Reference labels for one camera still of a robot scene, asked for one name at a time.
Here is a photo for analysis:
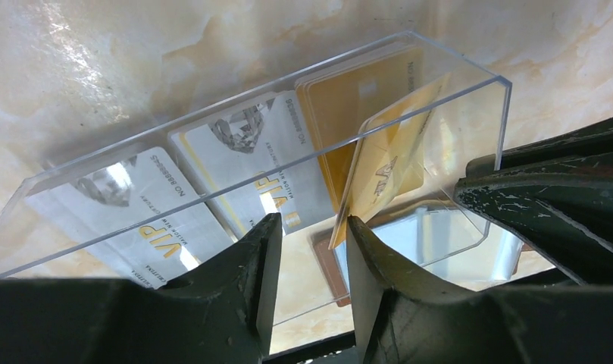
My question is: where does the silver vip card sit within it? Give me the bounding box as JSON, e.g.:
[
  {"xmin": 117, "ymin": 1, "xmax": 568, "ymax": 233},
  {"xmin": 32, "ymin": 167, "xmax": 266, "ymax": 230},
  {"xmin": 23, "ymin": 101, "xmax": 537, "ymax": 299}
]
[
  {"xmin": 27, "ymin": 146, "xmax": 233, "ymax": 289},
  {"xmin": 168, "ymin": 90, "xmax": 333, "ymax": 237}
]

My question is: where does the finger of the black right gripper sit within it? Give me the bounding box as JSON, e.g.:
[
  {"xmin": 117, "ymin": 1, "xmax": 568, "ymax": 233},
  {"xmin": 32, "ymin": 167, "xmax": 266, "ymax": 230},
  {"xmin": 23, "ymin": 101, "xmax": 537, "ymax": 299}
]
[{"xmin": 454, "ymin": 117, "xmax": 613, "ymax": 284}]

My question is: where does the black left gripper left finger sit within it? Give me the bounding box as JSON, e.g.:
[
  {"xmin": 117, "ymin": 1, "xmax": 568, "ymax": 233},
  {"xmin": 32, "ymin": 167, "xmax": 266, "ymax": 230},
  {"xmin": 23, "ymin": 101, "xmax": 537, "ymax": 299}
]
[{"xmin": 0, "ymin": 213, "xmax": 283, "ymax": 363}]

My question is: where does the clear plastic card box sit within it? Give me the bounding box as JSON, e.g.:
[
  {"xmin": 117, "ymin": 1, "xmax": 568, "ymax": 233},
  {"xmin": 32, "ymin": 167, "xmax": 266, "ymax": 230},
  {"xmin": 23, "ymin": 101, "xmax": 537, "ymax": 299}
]
[{"xmin": 0, "ymin": 32, "xmax": 518, "ymax": 325}]

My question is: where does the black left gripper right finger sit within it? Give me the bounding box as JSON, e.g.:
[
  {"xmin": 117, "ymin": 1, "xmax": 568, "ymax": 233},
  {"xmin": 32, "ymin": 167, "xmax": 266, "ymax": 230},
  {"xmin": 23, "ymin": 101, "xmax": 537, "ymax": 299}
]
[{"xmin": 347, "ymin": 216, "xmax": 613, "ymax": 363}]

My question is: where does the brown leather card holder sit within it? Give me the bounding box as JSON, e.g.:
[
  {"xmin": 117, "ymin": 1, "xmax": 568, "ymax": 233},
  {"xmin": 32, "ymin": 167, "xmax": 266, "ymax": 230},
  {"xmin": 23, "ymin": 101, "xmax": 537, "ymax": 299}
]
[{"xmin": 300, "ymin": 200, "xmax": 528, "ymax": 308}]

